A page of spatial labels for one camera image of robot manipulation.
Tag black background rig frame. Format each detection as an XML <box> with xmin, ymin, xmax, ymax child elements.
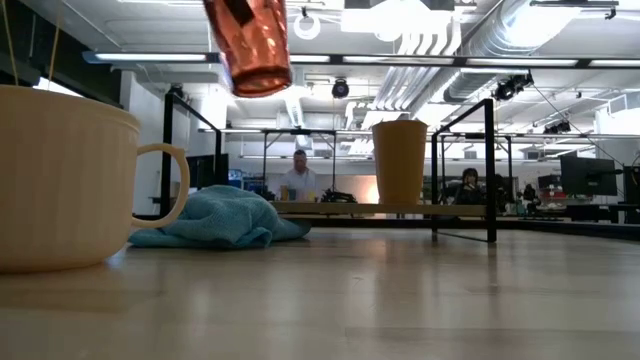
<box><xmin>439</xmin><ymin>132</ymin><xmax>514</xmax><ymax>206</ymax></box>
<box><xmin>199</xmin><ymin>127</ymin><xmax>337</xmax><ymax>204</ymax></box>

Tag black aluminium rig frame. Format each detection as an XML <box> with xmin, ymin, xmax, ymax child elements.
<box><xmin>82</xmin><ymin>49</ymin><xmax>640</xmax><ymax>70</ymax></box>

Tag cream mug with handle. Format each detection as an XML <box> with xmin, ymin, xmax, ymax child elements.
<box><xmin>0</xmin><ymin>84</ymin><xmax>191</xmax><ymax>275</ymax></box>

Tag large black monitor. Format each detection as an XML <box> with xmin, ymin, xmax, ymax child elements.
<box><xmin>559</xmin><ymin>156</ymin><xmax>619</xmax><ymax>197</ymax></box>

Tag white ring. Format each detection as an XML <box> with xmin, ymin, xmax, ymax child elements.
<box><xmin>293</xmin><ymin>12</ymin><xmax>322</xmax><ymax>41</ymax></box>

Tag dark monitor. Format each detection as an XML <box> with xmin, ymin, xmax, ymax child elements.
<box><xmin>185</xmin><ymin>153</ymin><xmax>230</xmax><ymax>190</ymax></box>

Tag red translucent cup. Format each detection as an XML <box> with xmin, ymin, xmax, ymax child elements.
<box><xmin>202</xmin><ymin>0</ymin><xmax>294</xmax><ymax>99</ymax></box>

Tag silver ceiling duct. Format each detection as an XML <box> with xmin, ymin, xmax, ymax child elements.
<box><xmin>444</xmin><ymin>0</ymin><xmax>566</xmax><ymax>101</ymax></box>

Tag teal microfibre cloth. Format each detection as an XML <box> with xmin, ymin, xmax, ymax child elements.
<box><xmin>128</xmin><ymin>185</ymin><xmax>312</xmax><ymax>250</ymax></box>

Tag person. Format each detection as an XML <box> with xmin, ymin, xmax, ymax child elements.
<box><xmin>449</xmin><ymin>167</ymin><xmax>489</xmax><ymax>206</ymax></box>
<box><xmin>277</xmin><ymin>148</ymin><xmax>321</xmax><ymax>203</ymax></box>

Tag black-framed wooden shelf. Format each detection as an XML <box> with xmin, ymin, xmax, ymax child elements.
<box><xmin>159</xmin><ymin>92</ymin><xmax>499</xmax><ymax>245</ymax></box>

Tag orange plastic tumbler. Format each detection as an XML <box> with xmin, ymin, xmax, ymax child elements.
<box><xmin>371</xmin><ymin>119</ymin><xmax>430</xmax><ymax>206</ymax></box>

